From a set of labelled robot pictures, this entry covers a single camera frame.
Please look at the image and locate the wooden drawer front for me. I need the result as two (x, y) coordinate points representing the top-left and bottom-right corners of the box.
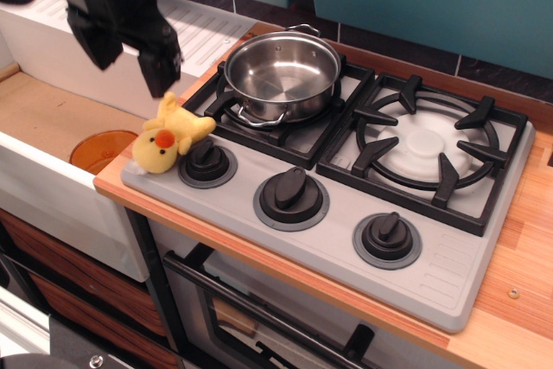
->
(1, 212), (182, 368)

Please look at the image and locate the black left burner grate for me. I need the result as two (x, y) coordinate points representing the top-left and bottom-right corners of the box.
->
(183, 55), (375, 169)

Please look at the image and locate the grey toy stove top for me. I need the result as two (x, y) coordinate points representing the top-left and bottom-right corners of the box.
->
(119, 34), (537, 334)

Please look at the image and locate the oven door with handle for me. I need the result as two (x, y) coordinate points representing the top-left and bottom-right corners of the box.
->
(162, 243), (390, 369)

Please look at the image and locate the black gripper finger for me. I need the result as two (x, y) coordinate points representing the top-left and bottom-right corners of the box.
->
(138, 48), (181, 99)
(67, 8), (123, 70)

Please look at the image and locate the black burner grate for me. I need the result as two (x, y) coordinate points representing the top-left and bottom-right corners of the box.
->
(183, 55), (375, 169)
(316, 74), (530, 236)

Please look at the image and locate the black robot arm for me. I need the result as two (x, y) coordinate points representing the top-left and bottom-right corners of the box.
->
(66, 0), (183, 98)

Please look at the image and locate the black middle stove knob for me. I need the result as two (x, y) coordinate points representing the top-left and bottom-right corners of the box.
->
(253, 167), (330, 232)

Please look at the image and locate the black stove knob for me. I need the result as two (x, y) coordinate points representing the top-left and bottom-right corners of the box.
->
(178, 139), (238, 189)
(353, 212), (423, 270)
(253, 167), (330, 232)

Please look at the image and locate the white toy sink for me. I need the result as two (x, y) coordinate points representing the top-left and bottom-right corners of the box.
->
(0, 0), (260, 283)

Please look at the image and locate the black left stove knob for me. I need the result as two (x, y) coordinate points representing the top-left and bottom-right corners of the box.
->
(178, 139), (238, 189)

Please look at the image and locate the yellow stuffed duck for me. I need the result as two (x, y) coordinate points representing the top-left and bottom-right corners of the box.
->
(131, 92), (217, 174)

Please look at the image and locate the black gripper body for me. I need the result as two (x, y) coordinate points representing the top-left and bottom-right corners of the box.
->
(56, 0), (185, 72)

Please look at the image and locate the stainless steel pan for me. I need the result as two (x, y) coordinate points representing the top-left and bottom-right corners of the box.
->
(224, 24), (342, 127)

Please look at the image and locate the black right burner grate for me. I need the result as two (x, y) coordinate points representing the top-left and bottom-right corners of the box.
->
(316, 74), (530, 236)

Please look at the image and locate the black right stove knob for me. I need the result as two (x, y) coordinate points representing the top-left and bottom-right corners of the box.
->
(353, 212), (423, 270)

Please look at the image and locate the orange plastic plate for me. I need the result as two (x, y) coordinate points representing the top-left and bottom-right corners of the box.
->
(69, 130), (137, 175)

